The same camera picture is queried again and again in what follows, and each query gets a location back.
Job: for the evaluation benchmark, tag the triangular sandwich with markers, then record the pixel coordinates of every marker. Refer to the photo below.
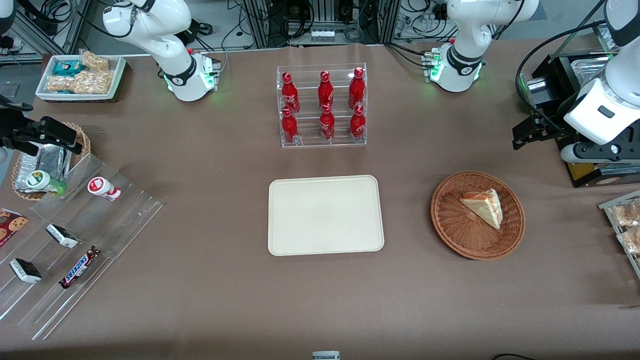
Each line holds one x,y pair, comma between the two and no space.
484,207

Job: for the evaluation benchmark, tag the small brown wicker basket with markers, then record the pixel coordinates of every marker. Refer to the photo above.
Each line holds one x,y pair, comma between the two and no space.
82,142

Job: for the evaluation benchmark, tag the clear acrylic stepped shelf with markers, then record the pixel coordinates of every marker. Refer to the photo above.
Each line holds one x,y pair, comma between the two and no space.
115,225

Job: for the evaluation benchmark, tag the white power strip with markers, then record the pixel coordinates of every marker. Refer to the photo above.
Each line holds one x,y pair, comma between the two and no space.
322,35

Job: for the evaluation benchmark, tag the large brown wicker basket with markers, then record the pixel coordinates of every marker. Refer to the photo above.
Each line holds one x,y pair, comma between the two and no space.
460,230

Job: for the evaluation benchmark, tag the red cola bottle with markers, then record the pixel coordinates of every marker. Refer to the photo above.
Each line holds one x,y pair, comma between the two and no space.
356,90
289,129
325,92
327,126
289,95
357,125

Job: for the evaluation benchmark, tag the clear acrylic bottle rack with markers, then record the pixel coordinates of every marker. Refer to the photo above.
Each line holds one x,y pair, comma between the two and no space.
310,142

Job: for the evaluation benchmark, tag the small rice cracker pack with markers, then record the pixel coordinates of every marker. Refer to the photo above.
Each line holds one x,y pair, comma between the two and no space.
95,61

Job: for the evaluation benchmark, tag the white labelled marker block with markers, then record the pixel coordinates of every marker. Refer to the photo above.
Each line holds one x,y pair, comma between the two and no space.
326,355

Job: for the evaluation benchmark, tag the chocolate chip cookie pack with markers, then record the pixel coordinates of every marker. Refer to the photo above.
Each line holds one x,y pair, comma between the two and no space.
12,227

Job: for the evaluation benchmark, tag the silver foil package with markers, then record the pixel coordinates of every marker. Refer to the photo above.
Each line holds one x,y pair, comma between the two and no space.
51,161
26,172

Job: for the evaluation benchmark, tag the aluminium frame rack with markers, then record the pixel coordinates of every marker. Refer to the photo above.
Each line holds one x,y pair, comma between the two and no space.
260,25

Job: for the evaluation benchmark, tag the wrapped pastry snack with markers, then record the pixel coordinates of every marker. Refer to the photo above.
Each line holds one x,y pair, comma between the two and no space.
627,215
632,241

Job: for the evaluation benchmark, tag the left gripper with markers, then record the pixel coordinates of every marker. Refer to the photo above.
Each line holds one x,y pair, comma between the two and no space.
556,124

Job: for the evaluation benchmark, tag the green cap yogurt bottle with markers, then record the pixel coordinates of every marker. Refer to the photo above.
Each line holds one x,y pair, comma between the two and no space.
42,182

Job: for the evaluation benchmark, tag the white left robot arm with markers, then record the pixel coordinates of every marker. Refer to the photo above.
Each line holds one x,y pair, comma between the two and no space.
457,50

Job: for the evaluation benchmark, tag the red cap yogurt bottle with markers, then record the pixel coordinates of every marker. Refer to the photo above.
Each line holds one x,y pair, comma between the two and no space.
102,187

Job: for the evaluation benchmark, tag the beige plastic tray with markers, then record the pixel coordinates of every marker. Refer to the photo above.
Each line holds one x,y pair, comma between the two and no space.
325,215

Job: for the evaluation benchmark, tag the black white snack bar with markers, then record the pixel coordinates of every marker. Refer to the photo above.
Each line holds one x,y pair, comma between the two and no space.
62,236
26,270

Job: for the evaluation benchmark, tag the steel food pan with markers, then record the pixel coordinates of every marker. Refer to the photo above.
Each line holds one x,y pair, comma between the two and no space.
590,67

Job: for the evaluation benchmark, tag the teal snack packet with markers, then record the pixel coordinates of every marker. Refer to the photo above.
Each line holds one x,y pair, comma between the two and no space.
66,67

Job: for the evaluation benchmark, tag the white snack tray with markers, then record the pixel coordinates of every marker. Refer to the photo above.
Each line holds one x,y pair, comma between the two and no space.
118,75

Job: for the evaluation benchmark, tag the grey tray with pastries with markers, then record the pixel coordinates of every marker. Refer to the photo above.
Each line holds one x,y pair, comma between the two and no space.
607,207

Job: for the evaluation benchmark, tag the snickers chocolate bar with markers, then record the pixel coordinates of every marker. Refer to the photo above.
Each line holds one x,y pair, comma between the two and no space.
80,267

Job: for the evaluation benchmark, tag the black food warmer machine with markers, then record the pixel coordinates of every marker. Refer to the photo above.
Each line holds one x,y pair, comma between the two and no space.
580,172

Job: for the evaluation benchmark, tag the large rice cracker pack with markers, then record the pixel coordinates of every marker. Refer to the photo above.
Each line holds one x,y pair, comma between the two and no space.
80,83

